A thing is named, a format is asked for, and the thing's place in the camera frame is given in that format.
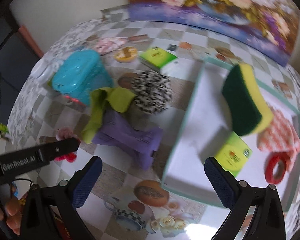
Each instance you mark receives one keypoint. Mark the checked printed tablecloth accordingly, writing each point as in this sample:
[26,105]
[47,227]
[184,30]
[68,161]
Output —
[140,180]

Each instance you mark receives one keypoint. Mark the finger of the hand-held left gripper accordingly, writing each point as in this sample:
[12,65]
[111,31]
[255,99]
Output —
[62,148]

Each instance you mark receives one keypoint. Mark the red pink yarn doll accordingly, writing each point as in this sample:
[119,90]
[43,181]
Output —
[65,133]

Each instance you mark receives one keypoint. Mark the white tray with green rim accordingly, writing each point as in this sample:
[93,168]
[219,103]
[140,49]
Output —
[202,130]

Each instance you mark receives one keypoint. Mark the red tape roll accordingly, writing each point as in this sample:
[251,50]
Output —
[271,170]

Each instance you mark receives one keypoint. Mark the pink white zigzag fuzzy cloth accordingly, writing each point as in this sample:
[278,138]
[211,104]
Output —
[280,132]

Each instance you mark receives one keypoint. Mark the green cloth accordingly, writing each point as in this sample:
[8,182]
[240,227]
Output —
[115,100]

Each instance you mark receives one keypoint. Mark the teal plastic box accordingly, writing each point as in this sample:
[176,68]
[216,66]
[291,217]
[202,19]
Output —
[82,77]

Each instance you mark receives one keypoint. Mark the grey leaf pattern tablecloth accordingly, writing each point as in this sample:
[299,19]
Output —
[27,105]

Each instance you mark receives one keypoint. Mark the yellow lidded snack cup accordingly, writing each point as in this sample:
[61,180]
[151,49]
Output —
[125,54]

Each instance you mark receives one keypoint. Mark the green tissue pack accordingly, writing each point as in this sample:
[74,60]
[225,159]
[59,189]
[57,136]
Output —
[157,56]
[231,155]

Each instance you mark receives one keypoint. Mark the red patterned fabric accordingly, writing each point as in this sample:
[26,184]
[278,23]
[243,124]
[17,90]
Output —
[61,226]

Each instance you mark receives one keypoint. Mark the pink soft cloth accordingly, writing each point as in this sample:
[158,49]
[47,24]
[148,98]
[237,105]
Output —
[108,44]

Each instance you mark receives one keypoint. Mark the dark cabinet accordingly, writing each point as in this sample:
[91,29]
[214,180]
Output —
[15,60]

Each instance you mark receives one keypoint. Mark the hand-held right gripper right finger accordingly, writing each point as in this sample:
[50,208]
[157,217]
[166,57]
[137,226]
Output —
[218,182]

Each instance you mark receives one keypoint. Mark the person's left hand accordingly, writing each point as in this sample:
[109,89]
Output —
[12,210]

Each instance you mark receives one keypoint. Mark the yellow green sponge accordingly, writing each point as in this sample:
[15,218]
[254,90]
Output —
[242,105]

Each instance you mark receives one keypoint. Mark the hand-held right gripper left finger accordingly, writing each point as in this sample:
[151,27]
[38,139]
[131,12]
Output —
[87,182]

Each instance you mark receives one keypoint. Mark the flower painting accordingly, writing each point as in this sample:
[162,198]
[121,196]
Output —
[215,10]

